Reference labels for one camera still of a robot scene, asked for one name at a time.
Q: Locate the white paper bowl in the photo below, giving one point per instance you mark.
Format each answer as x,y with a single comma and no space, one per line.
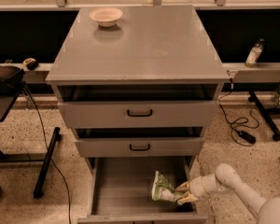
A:
106,16

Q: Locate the dark side table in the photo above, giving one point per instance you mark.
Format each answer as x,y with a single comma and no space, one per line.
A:
6,103

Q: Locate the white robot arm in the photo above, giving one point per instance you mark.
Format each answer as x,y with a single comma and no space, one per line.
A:
226,178

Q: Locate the grey top drawer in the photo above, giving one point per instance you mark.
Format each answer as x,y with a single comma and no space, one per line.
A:
106,111

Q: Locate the green jalapeno chip bag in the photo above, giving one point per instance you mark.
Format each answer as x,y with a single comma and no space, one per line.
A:
162,190

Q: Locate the clear plastic bottle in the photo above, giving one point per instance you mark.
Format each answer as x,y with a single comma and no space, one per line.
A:
254,53

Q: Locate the grey middle drawer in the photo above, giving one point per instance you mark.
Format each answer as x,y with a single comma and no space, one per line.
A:
138,142

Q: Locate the grey drawer cabinet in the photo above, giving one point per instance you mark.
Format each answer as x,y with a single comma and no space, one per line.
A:
152,52

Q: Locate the yellow black tape measure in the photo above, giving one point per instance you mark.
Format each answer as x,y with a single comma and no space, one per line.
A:
31,63

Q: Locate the black device on table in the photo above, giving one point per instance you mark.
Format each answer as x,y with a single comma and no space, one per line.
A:
10,79

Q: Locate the black power adapter with cable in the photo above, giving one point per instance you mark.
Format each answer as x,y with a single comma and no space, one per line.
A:
238,127

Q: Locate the foam-padded gripper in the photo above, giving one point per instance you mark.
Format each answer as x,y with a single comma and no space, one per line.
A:
195,188

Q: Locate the black table base leg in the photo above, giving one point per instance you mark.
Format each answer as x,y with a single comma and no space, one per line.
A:
38,192

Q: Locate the black stand leg right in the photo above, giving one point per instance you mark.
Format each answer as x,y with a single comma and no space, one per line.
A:
253,98

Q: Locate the grey open bottom drawer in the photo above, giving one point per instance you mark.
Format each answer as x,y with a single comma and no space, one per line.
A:
120,192

